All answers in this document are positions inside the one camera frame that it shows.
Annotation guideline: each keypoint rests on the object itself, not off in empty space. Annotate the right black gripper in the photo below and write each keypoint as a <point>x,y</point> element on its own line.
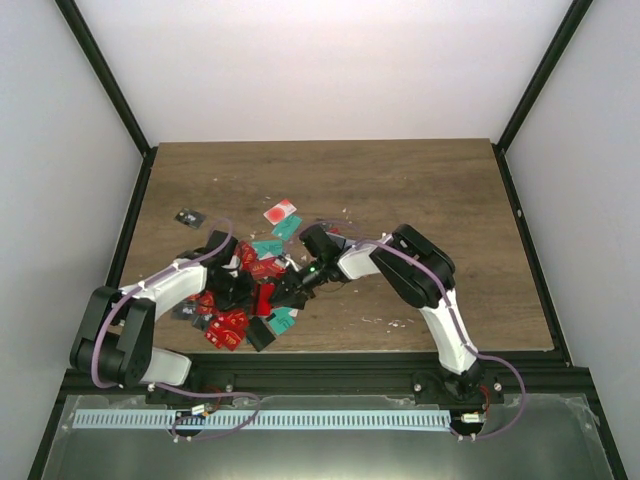
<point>294,287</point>

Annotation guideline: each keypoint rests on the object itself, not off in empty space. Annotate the light blue slotted cable duct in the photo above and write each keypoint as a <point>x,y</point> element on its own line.
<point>422,420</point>

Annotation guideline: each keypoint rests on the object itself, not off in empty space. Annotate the white red circle card top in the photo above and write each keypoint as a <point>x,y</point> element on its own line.
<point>279,212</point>

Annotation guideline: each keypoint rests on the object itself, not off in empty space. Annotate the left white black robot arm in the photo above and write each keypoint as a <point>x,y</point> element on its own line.
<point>114,343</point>

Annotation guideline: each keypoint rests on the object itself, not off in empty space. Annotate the black card at front edge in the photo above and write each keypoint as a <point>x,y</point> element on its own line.
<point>258,334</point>

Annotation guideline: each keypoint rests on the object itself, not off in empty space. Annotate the teal card pile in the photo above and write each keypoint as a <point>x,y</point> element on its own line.
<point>281,319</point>
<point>286,228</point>

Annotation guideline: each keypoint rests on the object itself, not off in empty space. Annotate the teal card upper pile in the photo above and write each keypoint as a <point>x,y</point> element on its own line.
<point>286,228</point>

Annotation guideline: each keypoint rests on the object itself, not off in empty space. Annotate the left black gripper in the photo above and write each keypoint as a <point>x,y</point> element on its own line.
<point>248,290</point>

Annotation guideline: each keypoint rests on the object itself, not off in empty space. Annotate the black card low left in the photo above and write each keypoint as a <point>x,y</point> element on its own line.
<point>202,321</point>

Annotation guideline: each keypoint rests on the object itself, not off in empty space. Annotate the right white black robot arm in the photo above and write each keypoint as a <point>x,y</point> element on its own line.
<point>419,272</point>

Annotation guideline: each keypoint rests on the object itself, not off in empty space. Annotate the red card left pile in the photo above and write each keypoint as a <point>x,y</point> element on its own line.
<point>259,268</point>

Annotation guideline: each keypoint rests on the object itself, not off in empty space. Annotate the black aluminium frame rail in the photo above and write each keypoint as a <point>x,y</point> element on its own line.
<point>412,374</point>

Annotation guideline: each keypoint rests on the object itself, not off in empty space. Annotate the red VIP card front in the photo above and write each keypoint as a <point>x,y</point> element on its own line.
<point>226,330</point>

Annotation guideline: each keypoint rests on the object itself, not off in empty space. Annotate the black VIP card far left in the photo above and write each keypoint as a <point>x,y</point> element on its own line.
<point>190,218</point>

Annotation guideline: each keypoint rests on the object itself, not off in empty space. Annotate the teal card front pile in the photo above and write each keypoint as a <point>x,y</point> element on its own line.
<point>281,319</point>

